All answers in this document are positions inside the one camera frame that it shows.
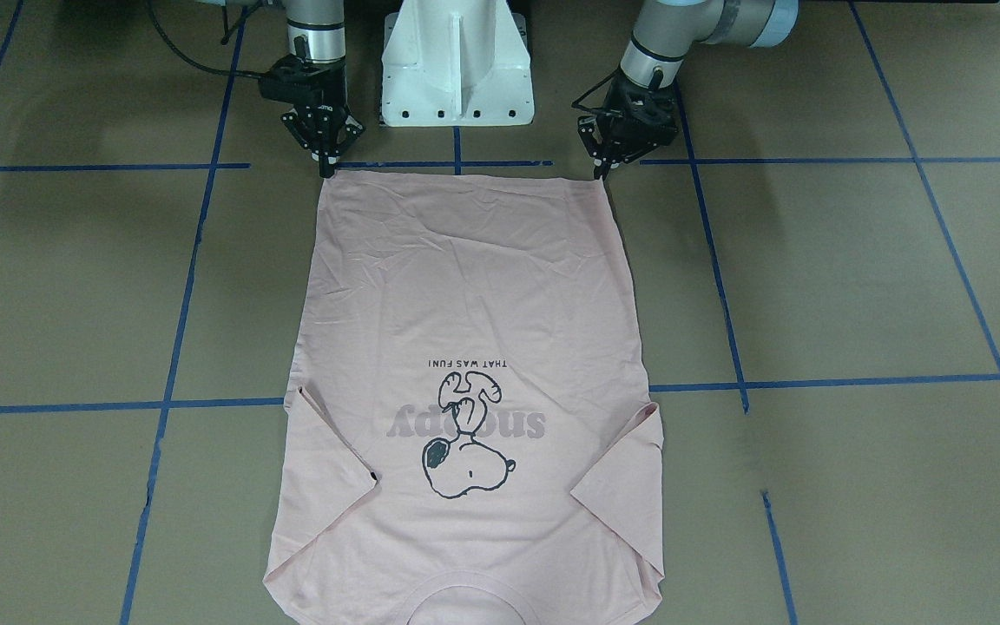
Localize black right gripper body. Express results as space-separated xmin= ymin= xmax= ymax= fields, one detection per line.
xmin=281 ymin=104 xmax=365 ymax=160

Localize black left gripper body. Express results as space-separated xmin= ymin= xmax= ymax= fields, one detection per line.
xmin=587 ymin=115 xmax=678 ymax=168

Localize pink Snoopy t-shirt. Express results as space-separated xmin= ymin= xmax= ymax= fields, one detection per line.
xmin=263 ymin=171 xmax=664 ymax=624

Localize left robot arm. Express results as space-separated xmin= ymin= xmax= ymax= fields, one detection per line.
xmin=572 ymin=1 xmax=800 ymax=181

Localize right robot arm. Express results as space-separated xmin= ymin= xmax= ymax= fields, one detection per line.
xmin=226 ymin=1 xmax=365 ymax=179

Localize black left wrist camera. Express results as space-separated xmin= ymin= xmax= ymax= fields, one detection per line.
xmin=571 ymin=69 xmax=677 ymax=123

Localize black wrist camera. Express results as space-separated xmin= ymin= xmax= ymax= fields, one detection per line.
xmin=571 ymin=69 xmax=677 ymax=123
xmin=257 ymin=55 xmax=348 ymax=108

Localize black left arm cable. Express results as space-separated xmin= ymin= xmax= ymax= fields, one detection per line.
xmin=571 ymin=71 xmax=622 ymax=114

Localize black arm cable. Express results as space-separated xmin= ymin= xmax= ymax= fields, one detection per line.
xmin=571 ymin=71 xmax=622 ymax=114
xmin=146 ymin=0 xmax=286 ymax=81

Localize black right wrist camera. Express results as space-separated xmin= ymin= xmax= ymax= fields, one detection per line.
xmin=257 ymin=55 xmax=348 ymax=108

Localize white camera mast column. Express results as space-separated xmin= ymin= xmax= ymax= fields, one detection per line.
xmin=378 ymin=1 xmax=536 ymax=128

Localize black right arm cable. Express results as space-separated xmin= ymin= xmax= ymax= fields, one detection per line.
xmin=146 ymin=0 xmax=286 ymax=81

